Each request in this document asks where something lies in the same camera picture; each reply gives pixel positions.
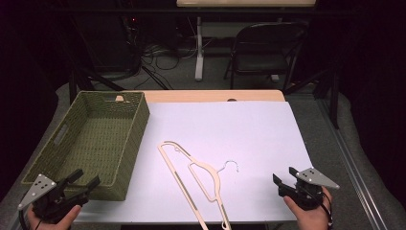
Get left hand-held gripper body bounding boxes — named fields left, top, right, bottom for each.
left=17, top=173, right=90, bottom=224

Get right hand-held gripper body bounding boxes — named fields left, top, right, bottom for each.
left=277, top=167, right=341, bottom=212

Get person's left hand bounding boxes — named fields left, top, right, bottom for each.
left=26, top=204, right=82, bottom=230

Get person's right hand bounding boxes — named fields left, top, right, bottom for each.
left=282, top=186, right=333, bottom=230

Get green woven basket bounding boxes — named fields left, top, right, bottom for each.
left=21, top=90, right=151, bottom=202

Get white table sheet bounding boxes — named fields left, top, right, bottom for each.
left=74, top=101, right=314, bottom=224

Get wooden clothes hanger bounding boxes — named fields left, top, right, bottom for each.
left=157, top=140, right=240, bottom=230

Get black metal stand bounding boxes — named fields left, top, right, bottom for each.
left=68, top=62, right=126, bottom=104
left=282, top=67, right=341, bottom=130

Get black folding chair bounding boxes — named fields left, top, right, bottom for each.
left=222, top=21, right=309, bottom=92

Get white desk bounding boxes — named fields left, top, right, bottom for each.
left=175, top=0, right=318, bottom=82

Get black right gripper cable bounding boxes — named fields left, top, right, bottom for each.
left=304, top=185, right=335, bottom=230

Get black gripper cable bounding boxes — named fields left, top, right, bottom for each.
left=304, top=185, right=335, bottom=230
left=18, top=209, right=43, bottom=230

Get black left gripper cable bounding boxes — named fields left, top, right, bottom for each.
left=18, top=209, right=43, bottom=230

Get metal floor rail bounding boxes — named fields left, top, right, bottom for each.
left=317, top=97, right=389, bottom=230

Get bundle of floor cables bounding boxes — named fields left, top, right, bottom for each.
left=125, top=15, right=196, bottom=91

